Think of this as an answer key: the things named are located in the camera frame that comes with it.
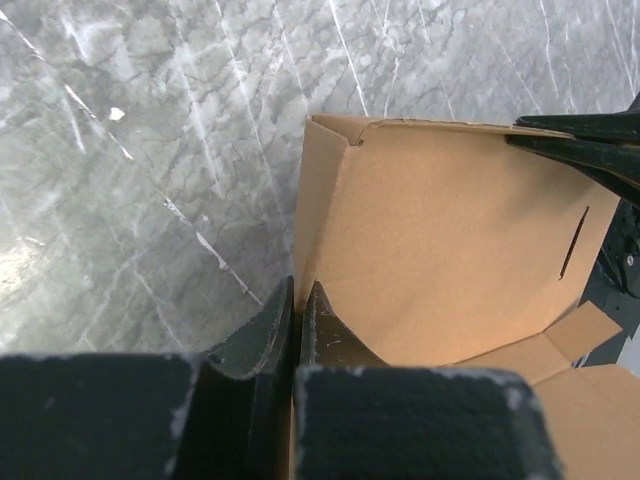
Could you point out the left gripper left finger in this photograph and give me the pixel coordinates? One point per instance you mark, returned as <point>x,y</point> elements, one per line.
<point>264,337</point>

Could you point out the brown cardboard box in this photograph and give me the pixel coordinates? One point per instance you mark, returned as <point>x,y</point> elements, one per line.
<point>438,244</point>

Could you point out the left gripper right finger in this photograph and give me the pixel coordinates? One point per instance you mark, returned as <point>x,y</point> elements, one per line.
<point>326,340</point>

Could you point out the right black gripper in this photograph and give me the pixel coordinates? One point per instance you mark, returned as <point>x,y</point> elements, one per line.
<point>605,147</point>

